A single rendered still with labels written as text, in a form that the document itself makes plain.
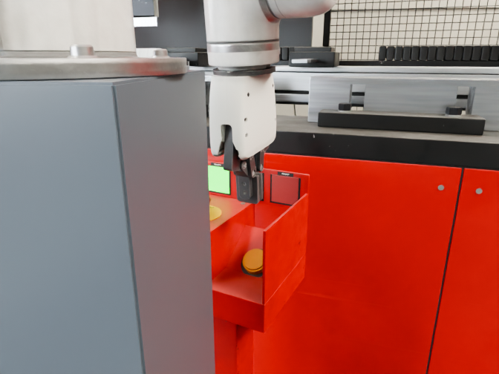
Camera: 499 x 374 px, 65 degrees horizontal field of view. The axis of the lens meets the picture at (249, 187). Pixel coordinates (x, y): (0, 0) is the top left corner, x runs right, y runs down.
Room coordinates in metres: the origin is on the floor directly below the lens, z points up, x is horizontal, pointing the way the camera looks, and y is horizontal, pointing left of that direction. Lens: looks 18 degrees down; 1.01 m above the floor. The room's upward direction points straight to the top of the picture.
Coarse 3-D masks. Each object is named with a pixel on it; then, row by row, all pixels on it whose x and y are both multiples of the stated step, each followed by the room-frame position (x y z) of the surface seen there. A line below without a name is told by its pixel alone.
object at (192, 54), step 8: (168, 48) 1.21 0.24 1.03; (176, 48) 1.21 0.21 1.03; (184, 48) 1.20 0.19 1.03; (192, 48) 1.19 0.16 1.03; (200, 48) 1.22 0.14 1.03; (176, 56) 1.19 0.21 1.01; (184, 56) 1.19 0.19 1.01; (192, 56) 1.18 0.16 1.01; (200, 56) 1.19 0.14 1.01; (192, 64) 1.18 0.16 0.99; (200, 64) 1.19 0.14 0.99; (208, 64) 1.24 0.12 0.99
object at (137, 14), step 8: (136, 0) 1.01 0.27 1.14; (144, 0) 1.00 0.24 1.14; (152, 0) 1.00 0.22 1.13; (136, 8) 1.01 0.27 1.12; (144, 8) 1.01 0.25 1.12; (152, 8) 1.00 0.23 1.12; (136, 16) 1.01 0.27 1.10; (144, 16) 1.01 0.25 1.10; (152, 16) 1.00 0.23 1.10; (136, 24) 1.02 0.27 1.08; (144, 24) 1.02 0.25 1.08; (152, 24) 1.01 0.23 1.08
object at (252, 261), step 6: (252, 252) 0.53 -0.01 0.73; (258, 252) 0.52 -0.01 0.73; (246, 258) 0.52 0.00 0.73; (252, 258) 0.52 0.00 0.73; (258, 258) 0.52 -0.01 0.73; (246, 264) 0.51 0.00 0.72; (252, 264) 0.51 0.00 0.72; (258, 264) 0.51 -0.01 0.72; (246, 270) 0.51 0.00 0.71; (252, 270) 0.50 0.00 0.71; (258, 270) 0.50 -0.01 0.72
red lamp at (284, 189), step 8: (272, 176) 0.60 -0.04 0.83; (280, 176) 0.59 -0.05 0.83; (272, 184) 0.60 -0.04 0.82; (280, 184) 0.59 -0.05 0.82; (288, 184) 0.58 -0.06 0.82; (296, 184) 0.58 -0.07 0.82; (272, 192) 0.60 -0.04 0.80; (280, 192) 0.59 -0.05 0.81; (288, 192) 0.58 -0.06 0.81; (296, 192) 0.58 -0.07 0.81; (272, 200) 0.60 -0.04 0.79; (280, 200) 0.59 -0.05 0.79; (288, 200) 0.58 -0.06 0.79; (296, 200) 0.58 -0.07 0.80
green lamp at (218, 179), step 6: (210, 168) 0.65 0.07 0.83; (216, 168) 0.64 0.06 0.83; (222, 168) 0.64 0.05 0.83; (210, 174) 0.65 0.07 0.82; (216, 174) 0.64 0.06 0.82; (222, 174) 0.64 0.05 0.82; (228, 174) 0.63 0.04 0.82; (210, 180) 0.65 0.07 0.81; (216, 180) 0.64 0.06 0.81; (222, 180) 0.64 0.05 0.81; (228, 180) 0.63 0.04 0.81; (210, 186) 0.65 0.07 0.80; (216, 186) 0.64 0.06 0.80; (222, 186) 0.64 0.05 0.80; (228, 186) 0.63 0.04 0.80; (228, 192) 0.63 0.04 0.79
